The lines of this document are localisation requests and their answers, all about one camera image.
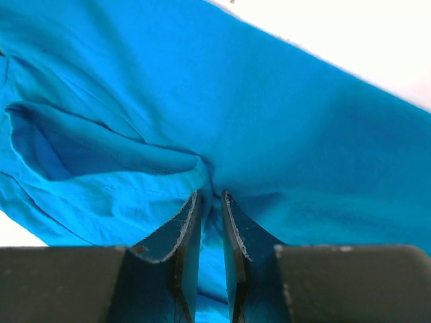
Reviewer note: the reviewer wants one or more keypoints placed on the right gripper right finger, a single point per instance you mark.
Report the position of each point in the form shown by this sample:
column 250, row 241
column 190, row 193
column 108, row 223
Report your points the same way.
column 254, row 287

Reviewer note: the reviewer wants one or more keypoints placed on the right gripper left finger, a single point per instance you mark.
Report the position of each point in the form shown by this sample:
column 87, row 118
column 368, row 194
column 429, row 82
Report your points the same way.
column 158, row 277

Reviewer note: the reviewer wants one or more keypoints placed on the blue t-shirt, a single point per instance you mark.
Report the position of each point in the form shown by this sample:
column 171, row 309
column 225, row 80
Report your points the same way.
column 114, row 112

